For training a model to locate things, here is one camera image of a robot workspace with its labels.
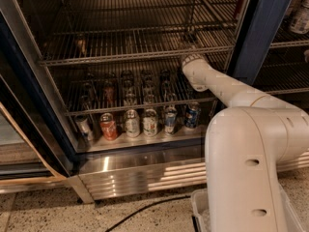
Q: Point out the blue silver redbull can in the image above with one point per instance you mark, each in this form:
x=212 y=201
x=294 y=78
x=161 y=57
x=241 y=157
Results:
x=189 y=39

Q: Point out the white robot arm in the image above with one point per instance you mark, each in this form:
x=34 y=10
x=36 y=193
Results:
x=244 y=143

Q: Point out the blue silver energy can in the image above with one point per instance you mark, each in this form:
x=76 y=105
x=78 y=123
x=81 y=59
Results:
x=170 y=117

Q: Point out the white green soda can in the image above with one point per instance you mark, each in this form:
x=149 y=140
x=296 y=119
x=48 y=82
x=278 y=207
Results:
x=132 y=123

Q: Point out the blue pepsi can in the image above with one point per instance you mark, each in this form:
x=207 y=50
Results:
x=192 y=113

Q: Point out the red cola can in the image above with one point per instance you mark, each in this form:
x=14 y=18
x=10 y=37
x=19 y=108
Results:
x=108 y=126

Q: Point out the silver can far left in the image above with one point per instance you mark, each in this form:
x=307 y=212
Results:
x=84 y=127

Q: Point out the steel fridge base grille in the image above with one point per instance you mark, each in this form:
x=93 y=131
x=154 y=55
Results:
x=139 y=169

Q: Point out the open glass fridge door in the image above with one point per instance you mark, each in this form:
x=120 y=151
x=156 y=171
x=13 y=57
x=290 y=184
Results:
x=30 y=154

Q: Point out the dark blue fridge pillar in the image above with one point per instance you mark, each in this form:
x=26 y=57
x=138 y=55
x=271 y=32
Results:
x=259 y=26

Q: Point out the white can right compartment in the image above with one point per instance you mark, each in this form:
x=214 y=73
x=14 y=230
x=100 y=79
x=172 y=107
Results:
x=300 y=21

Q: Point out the clear plastic bin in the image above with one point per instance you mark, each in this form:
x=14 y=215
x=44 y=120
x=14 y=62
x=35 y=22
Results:
x=201 y=212

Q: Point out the middle wire fridge shelf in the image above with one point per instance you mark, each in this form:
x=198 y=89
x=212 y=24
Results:
x=121 y=90

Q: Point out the wire fridge shelf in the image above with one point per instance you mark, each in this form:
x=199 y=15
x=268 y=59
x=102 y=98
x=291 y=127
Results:
x=121 y=90
x=66 y=48

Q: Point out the upper wire fridge shelf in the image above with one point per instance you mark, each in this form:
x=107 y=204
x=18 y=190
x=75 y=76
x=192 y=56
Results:
x=66 y=48

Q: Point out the right compartment wire shelf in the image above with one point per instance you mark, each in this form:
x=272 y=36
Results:
x=286 y=67

